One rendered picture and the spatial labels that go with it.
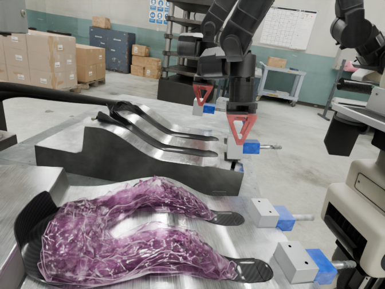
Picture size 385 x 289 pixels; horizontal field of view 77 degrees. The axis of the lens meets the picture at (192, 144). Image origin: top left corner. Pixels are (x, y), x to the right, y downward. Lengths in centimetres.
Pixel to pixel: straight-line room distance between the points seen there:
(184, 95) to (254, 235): 432
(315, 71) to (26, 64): 627
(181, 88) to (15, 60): 264
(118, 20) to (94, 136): 768
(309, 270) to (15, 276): 36
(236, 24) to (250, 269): 42
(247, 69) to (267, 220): 32
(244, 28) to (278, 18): 660
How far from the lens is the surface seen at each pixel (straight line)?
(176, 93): 472
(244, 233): 45
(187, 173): 56
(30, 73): 458
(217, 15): 79
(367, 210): 81
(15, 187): 44
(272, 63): 650
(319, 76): 727
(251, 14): 50
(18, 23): 121
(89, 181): 63
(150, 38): 774
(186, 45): 83
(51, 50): 430
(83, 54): 511
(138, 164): 58
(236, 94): 57
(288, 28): 711
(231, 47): 52
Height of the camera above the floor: 114
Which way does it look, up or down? 23 degrees down
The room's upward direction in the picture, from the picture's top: 9 degrees clockwise
